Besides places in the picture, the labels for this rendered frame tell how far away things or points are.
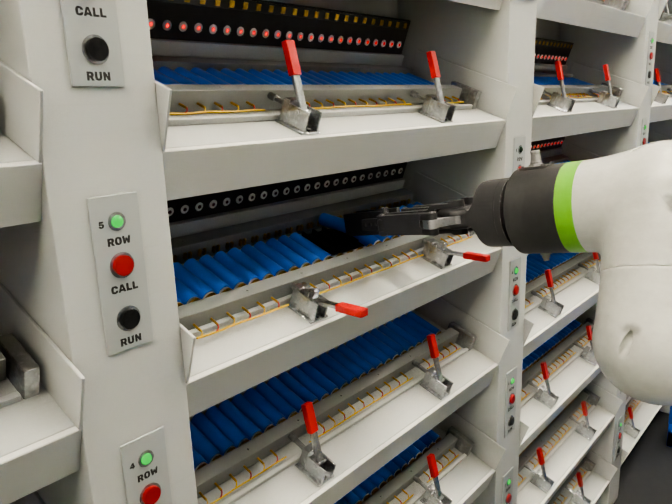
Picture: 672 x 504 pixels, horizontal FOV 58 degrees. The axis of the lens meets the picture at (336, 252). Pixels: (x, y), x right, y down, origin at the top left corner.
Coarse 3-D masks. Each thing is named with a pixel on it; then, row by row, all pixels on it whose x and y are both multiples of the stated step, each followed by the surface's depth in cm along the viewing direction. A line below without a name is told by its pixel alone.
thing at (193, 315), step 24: (408, 240) 85; (312, 264) 72; (336, 264) 73; (360, 264) 77; (240, 288) 64; (264, 288) 65; (288, 288) 68; (192, 312) 58; (216, 312) 60; (264, 312) 63
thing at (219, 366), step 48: (336, 192) 90; (432, 192) 103; (336, 288) 73; (384, 288) 76; (432, 288) 83; (192, 336) 51; (240, 336) 60; (288, 336) 62; (336, 336) 69; (192, 384) 53; (240, 384) 59
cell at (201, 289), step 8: (176, 264) 66; (176, 272) 65; (184, 272) 65; (184, 280) 64; (192, 280) 64; (200, 280) 64; (192, 288) 63; (200, 288) 63; (208, 288) 63; (200, 296) 63
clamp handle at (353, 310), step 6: (312, 294) 66; (312, 300) 66; (318, 300) 65; (324, 300) 65; (330, 306) 64; (336, 306) 63; (342, 306) 63; (348, 306) 63; (354, 306) 63; (360, 306) 62; (342, 312) 63; (348, 312) 62; (354, 312) 62; (360, 312) 61; (366, 312) 62
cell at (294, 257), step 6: (270, 240) 76; (276, 240) 76; (270, 246) 76; (276, 246) 75; (282, 246) 75; (282, 252) 74; (288, 252) 74; (294, 252) 74; (288, 258) 74; (294, 258) 74; (300, 258) 73; (300, 264) 73
